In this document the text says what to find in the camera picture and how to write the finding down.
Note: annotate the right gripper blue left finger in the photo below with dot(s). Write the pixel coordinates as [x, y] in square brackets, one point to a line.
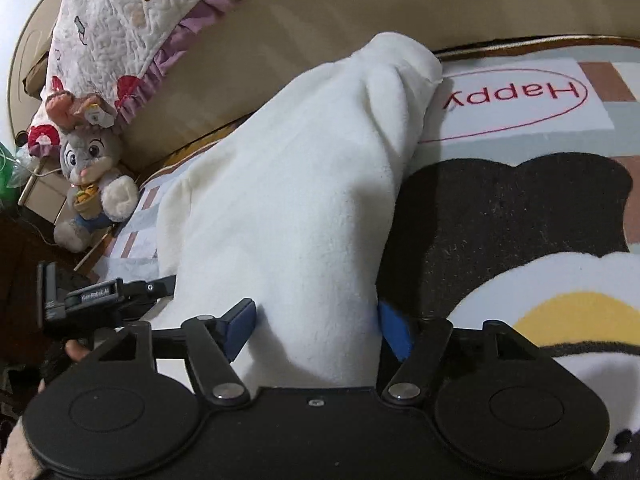
[212, 344]

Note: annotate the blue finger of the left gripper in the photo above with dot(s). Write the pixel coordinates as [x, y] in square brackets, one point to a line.
[143, 292]

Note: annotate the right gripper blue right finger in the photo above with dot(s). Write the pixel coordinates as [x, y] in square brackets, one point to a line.
[419, 346]

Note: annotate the white fleece hooded jacket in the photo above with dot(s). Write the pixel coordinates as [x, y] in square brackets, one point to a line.
[293, 211]

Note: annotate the person's left hand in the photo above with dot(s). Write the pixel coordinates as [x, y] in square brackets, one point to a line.
[60, 357]

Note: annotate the dark wooden dresser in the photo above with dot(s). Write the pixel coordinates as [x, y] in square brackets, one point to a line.
[24, 344]

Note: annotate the cream bedside cabinet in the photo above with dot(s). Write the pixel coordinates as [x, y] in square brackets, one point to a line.
[45, 196]

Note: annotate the grey plush bunny toy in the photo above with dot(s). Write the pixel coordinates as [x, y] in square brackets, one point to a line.
[100, 195]

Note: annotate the green white plastic bag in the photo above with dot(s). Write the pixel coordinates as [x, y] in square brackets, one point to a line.
[13, 177]

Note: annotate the checkered pink grey rug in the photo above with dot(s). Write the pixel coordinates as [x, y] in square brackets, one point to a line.
[514, 205]

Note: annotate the quilted strawberry bedspread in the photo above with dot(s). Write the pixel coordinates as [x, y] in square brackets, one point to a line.
[121, 50]

